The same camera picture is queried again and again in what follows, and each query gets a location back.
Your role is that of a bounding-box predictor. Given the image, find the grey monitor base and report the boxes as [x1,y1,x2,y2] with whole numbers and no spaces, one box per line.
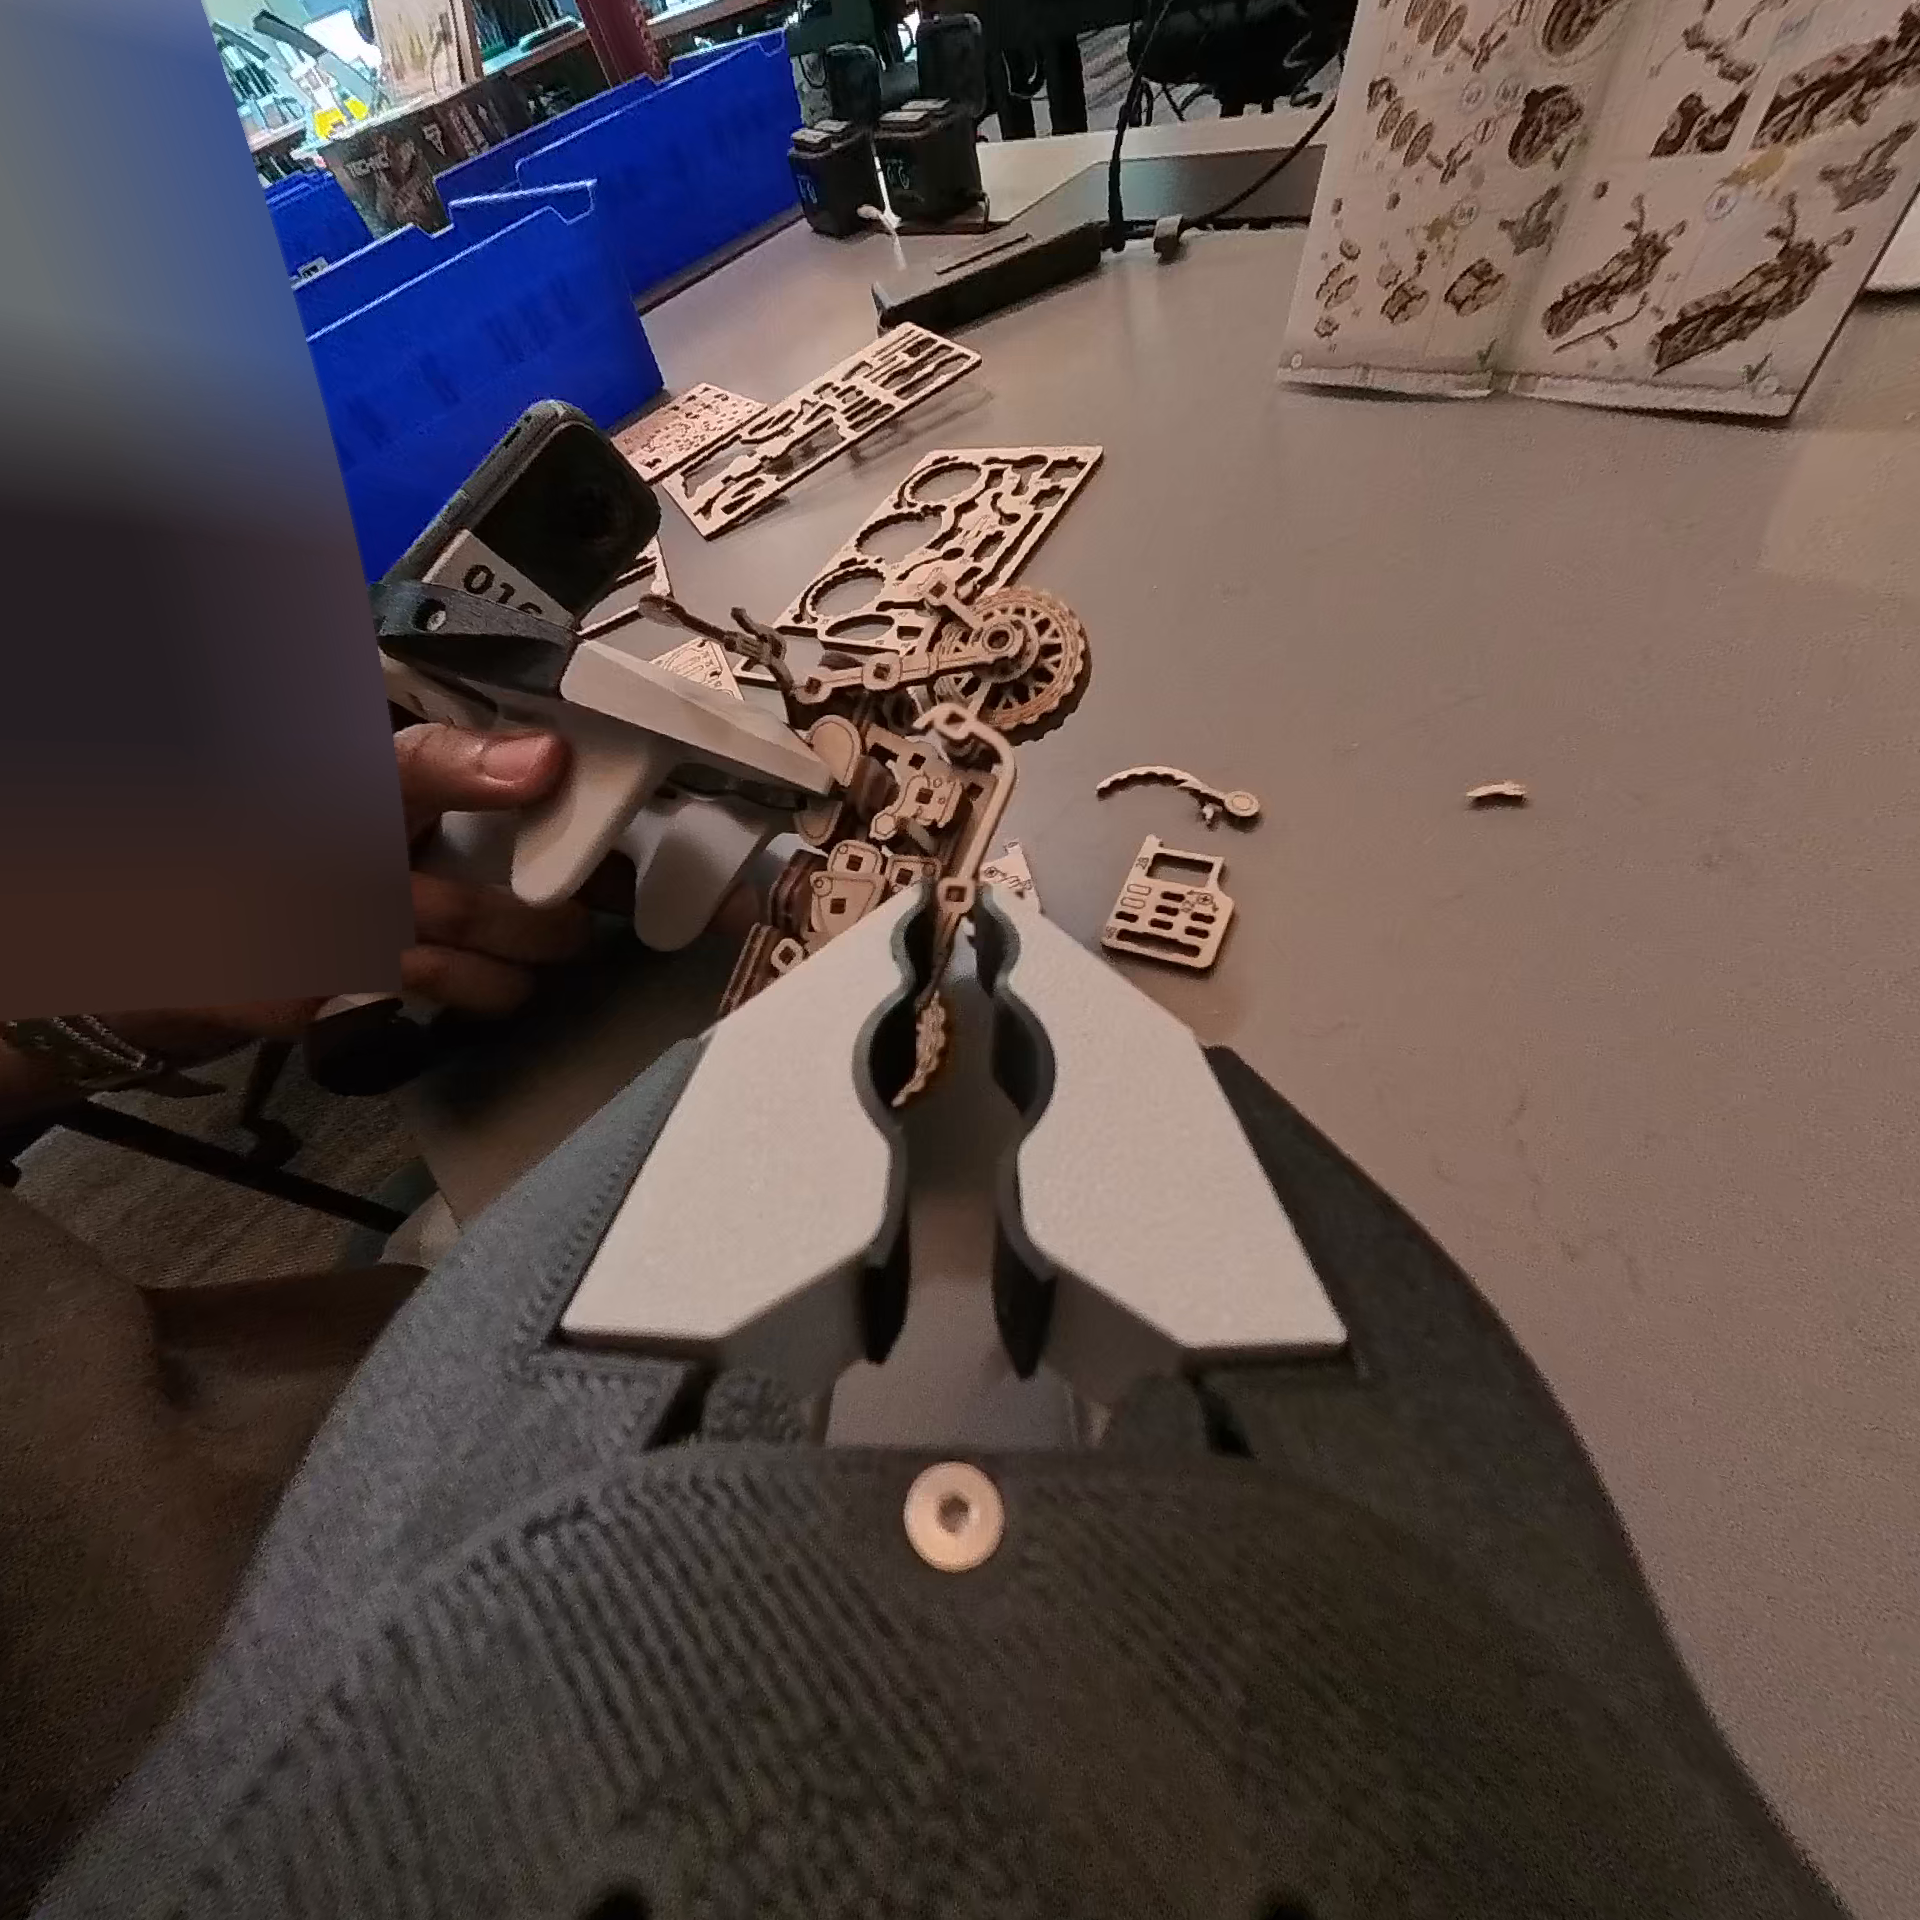
[977,106,1336,244]

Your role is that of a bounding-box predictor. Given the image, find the blue plastic bin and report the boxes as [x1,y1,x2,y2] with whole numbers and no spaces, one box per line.
[294,183,671,581]
[434,39,807,310]

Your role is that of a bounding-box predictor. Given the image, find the wooden puzzle sheet round holes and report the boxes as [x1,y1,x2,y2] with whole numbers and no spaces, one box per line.
[777,444,1107,706]

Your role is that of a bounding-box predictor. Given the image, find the patterned wristband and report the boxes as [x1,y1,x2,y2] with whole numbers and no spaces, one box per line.
[0,1014,166,1094]

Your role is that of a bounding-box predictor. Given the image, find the black chair base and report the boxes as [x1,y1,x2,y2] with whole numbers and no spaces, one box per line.
[82,1031,410,1234]

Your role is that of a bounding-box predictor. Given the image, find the curved wooden puzzle part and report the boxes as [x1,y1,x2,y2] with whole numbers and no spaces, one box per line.
[892,704,1025,1113]

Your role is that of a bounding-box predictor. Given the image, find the black flat device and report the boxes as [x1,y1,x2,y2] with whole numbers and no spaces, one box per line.
[873,224,1107,329]

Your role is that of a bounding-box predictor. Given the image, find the dark printed box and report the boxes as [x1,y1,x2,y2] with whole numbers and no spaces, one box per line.
[319,117,452,236]

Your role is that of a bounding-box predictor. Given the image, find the grey desk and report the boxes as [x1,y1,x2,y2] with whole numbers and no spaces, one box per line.
[411,135,1920,1906]

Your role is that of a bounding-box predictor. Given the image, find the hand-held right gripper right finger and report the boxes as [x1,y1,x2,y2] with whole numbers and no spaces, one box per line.
[971,895,1354,1401]

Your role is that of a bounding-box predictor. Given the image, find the rectangular grid wooden piece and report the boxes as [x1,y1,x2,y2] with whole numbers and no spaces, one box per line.
[1102,833,1241,975]

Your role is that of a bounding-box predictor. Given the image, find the long wooden puzzle sheet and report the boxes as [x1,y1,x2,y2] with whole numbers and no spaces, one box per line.
[662,320,986,540]

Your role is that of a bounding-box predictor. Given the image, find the black cable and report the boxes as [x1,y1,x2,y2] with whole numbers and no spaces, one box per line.
[1107,0,1192,261]

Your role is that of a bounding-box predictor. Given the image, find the toothed curved wooden piece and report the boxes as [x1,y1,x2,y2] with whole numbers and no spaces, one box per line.
[1096,758,1264,828]

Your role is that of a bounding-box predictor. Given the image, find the small wooden puzzle sheet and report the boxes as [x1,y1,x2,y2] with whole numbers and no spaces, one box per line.
[616,382,771,485]

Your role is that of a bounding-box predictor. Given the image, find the person's left hand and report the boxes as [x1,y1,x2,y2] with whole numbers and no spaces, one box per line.
[394,720,630,1024]

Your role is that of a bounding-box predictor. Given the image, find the printed assembly instruction sheet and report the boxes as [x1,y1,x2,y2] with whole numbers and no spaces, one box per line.
[1275,0,1920,420]

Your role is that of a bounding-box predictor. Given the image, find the wooden motorcycle model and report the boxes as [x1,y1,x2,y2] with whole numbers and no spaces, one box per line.
[638,575,1098,1038]

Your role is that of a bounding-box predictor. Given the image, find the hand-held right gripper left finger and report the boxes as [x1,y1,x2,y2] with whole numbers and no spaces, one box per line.
[558,882,945,1368]

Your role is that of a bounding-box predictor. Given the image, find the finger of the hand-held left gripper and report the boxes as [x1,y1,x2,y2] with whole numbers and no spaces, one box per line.
[510,642,836,908]
[626,806,800,953]

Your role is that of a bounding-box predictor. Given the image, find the brown printed box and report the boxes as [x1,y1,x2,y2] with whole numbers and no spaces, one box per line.
[375,0,537,144]

